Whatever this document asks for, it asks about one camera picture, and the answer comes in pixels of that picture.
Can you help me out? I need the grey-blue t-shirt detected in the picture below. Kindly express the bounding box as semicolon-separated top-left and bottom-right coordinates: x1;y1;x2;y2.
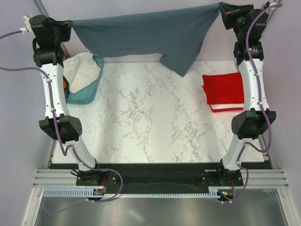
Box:
73;3;220;77

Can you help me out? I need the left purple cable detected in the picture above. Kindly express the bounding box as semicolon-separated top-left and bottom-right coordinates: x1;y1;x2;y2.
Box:
0;30;125;215

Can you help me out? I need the crumpled white t-shirt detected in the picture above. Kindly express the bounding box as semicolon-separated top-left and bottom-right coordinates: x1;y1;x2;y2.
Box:
63;52;101;93

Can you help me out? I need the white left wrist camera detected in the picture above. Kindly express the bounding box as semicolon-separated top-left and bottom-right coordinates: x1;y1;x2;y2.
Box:
20;14;33;34

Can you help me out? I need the purple cable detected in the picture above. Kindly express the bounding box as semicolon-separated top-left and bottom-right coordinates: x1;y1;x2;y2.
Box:
236;2;284;204
0;30;125;215

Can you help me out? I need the white slotted cable duct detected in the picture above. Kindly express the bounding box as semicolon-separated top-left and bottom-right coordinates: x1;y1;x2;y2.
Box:
43;187;234;198

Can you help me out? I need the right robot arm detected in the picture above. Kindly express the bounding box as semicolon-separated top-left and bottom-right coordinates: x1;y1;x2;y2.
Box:
215;2;282;186

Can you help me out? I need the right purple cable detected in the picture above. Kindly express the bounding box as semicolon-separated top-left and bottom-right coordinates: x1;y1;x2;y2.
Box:
236;2;284;204

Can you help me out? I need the folded red t-shirt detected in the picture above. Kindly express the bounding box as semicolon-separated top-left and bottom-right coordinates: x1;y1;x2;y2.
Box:
210;105;243;113
202;72;244;105

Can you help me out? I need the folded red t-shirt bottom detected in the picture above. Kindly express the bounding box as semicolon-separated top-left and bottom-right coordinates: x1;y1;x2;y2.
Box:
210;105;243;113

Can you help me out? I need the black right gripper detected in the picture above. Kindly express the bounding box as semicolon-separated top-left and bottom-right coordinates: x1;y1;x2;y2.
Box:
220;3;254;41

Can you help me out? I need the teal plastic bin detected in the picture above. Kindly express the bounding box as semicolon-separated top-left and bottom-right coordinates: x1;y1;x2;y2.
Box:
65;56;104;105

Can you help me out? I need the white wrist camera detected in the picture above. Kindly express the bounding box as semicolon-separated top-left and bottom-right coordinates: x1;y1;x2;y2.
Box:
20;14;33;34
261;0;281;9

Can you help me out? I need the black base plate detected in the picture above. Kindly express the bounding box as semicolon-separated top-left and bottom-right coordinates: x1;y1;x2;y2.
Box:
73;162;244;193

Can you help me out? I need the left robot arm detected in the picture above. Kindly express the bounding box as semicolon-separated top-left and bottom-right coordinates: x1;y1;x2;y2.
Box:
29;15;103;185

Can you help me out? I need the folded white t-shirt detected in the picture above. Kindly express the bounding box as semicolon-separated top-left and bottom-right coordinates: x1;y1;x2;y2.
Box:
209;104;244;111

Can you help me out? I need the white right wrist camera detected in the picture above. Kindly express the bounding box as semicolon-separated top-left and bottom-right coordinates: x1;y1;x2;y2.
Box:
261;0;281;9

